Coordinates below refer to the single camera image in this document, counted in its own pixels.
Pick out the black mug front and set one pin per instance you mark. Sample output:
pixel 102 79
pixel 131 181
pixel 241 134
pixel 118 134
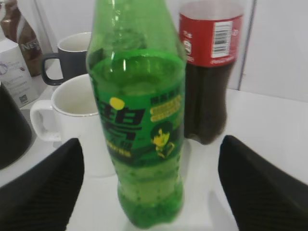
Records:
pixel 15 132

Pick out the brown coffee drink bottle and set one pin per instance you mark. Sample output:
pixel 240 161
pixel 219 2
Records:
pixel 17 29

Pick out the white yogurt drink bottle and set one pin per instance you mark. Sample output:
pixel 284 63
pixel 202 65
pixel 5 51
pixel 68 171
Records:
pixel 14 74

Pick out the green soda bottle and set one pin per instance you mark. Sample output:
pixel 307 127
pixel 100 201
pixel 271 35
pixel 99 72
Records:
pixel 136 63

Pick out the cola bottle red label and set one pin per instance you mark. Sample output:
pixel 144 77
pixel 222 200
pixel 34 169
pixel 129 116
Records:
pixel 210 31

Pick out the white ceramic mug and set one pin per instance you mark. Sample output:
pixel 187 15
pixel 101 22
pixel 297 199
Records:
pixel 76 115

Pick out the dark grey mug rear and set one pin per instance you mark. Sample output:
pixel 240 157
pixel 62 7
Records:
pixel 71 53

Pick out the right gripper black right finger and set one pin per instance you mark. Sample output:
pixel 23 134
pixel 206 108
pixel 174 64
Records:
pixel 261 196

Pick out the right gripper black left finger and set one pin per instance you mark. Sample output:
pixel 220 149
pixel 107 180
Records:
pixel 43 198

